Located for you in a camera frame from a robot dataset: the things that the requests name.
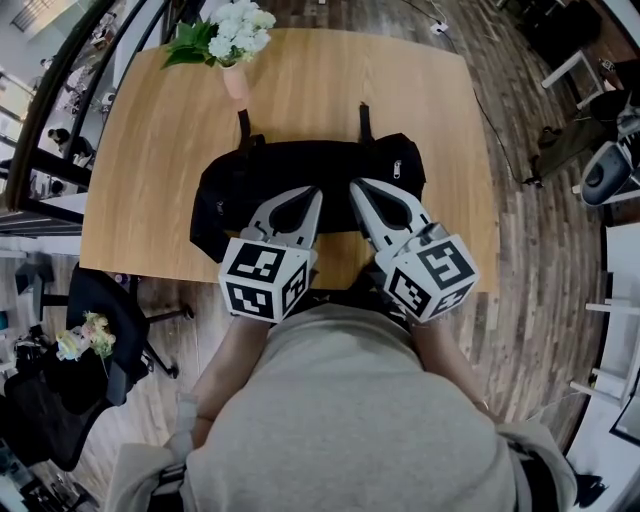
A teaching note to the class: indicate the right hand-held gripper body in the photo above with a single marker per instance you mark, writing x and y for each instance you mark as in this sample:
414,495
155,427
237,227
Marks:
440,265

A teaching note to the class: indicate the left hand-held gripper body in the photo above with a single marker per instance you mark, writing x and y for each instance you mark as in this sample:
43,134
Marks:
255,262

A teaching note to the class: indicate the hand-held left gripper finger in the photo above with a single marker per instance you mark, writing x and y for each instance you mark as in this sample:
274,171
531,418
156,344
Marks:
316,220
265,207

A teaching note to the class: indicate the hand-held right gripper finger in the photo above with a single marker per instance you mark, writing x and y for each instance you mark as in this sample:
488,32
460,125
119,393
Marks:
410,207
365,220

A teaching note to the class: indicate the black duffel bag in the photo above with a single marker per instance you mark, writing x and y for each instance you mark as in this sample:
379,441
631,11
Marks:
280,170

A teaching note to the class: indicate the person's right forearm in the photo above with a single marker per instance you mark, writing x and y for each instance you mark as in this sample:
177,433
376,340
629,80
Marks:
445,365

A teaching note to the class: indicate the person's left forearm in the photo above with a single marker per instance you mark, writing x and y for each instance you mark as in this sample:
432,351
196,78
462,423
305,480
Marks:
230,370

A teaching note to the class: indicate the person's black trousers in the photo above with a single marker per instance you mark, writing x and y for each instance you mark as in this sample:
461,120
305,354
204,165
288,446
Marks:
350,297

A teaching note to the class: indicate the pink vase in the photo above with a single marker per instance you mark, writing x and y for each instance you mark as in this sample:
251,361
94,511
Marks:
235,87

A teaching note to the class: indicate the wooden table with white legs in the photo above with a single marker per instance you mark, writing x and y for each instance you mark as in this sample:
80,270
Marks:
325,75

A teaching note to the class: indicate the black office chair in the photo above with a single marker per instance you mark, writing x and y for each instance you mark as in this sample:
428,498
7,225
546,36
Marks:
100,300

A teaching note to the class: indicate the person's grey shirt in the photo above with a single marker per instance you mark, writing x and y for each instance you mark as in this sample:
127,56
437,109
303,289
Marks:
350,415

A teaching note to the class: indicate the white flowers with green leaves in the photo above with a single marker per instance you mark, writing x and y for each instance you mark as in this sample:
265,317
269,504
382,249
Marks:
235,30

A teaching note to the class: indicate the white power adapter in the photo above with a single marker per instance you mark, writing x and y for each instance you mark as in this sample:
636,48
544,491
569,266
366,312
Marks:
440,27

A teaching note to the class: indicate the pale wrapped flower bouquet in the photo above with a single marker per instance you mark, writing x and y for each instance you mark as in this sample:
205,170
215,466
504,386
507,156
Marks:
87,337

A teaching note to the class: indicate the grey round chair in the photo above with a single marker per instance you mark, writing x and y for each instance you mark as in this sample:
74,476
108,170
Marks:
607,175

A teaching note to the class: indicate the white side table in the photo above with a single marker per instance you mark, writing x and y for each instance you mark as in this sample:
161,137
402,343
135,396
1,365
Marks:
575,65

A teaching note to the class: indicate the black metal railing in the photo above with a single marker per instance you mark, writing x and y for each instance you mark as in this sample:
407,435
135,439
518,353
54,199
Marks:
35,110

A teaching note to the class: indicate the white metal frame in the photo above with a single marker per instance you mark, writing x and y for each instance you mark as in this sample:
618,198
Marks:
615,307

